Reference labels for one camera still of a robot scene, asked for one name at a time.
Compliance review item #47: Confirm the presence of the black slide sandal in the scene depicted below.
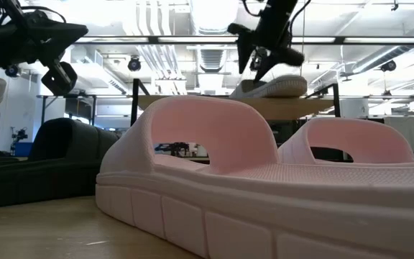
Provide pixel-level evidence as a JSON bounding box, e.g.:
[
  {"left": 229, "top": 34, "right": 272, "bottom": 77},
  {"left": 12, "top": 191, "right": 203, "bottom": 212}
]
[{"left": 0, "top": 117, "right": 121, "bottom": 211}]

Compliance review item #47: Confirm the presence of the blue bin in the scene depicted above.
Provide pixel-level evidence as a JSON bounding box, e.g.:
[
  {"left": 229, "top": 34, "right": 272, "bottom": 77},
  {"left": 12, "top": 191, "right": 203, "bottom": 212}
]
[{"left": 14, "top": 142, "right": 34, "bottom": 158}]

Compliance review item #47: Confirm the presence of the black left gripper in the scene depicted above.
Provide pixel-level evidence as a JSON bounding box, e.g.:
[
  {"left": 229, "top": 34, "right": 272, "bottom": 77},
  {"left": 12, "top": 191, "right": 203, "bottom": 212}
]
[{"left": 0, "top": 14, "right": 89, "bottom": 72}]

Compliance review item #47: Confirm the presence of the black frame background table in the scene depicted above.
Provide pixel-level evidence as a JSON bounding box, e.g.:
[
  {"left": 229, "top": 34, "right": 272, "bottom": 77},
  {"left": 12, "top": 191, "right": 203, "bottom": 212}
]
[{"left": 36, "top": 94, "right": 133, "bottom": 126}]

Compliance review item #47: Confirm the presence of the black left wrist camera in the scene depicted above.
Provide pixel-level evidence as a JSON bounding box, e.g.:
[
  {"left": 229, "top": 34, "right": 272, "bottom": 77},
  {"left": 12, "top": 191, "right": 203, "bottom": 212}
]
[{"left": 40, "top": 60, "right": 79, "bottom": 96}]

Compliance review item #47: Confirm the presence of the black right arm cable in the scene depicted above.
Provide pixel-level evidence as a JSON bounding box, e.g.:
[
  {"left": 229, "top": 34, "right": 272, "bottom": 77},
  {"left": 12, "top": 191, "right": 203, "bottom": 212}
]
[{"left": 241, "top": 0, "right": 313, "bottom": 39}]

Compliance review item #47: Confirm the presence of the white ventilation duct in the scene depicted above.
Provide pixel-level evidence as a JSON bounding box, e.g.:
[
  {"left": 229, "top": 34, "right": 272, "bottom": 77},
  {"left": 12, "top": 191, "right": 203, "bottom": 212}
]
[{"left": 188, "top": 0, "right": 240, "bottom": 75}]

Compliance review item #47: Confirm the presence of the black ceiling spotlight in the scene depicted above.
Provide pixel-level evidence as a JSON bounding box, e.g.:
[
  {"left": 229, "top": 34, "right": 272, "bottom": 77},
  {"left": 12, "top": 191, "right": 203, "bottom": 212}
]
[
  {"left": 127, "top": 55, "right": 142, "bottom": 73},
  {"left": 380, "top": 59, "right": 397, "bottom": 73},
  {"left": 4, "top": 64, "right": 21, "bottom": 78}
]

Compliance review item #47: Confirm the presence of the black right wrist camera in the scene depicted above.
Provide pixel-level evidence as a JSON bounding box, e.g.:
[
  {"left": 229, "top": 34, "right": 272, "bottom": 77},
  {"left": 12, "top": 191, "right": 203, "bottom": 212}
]
[{"left": 249, "top": 46, "right": 270, "bottom": 71}]

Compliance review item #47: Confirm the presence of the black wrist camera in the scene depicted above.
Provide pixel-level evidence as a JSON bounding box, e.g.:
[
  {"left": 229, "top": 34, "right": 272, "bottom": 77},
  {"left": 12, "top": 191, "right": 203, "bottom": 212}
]
[
  {"left": 40, "top": 60, "right": 79, "bottom": 96},
  {"left": 249, "top": 46, "right": 270, "bottom": 71}
]

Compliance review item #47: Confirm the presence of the wooden shelf black metal frame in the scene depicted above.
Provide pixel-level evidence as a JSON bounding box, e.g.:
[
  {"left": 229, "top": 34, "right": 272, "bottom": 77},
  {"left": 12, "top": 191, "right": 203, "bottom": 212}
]
[{"left": 130, "top": 78, "right": 341, "bottom": 127}]

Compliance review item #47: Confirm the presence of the pink slide sandal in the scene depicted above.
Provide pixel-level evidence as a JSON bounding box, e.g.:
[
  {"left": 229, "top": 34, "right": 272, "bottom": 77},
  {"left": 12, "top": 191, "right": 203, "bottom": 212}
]
[
  {"left": 94, "top": 94, "right": 414, "bottom": 259},
  {"left": 277, "top": 117, "right": 414, "bottom": 167}
]

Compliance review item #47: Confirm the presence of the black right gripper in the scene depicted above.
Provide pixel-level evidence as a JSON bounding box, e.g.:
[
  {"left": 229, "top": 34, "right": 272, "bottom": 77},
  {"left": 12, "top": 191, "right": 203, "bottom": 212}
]
[{"left": 226, "top": 0, "right": 305, "bottom": 83}]

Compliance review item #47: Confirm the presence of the black crossbar with light strips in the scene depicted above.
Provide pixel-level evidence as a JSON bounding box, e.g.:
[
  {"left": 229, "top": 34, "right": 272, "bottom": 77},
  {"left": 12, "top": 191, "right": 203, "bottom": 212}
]
[{"left": 73, "top": 35, "right": 414, "bottom": 45}]

